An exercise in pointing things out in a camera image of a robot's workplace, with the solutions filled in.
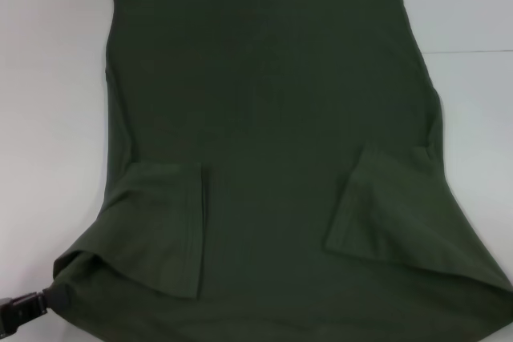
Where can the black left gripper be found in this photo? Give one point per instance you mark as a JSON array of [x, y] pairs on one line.
[[7, 316]]

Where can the dark green shirt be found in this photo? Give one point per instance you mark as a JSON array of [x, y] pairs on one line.
[[272, 138]]

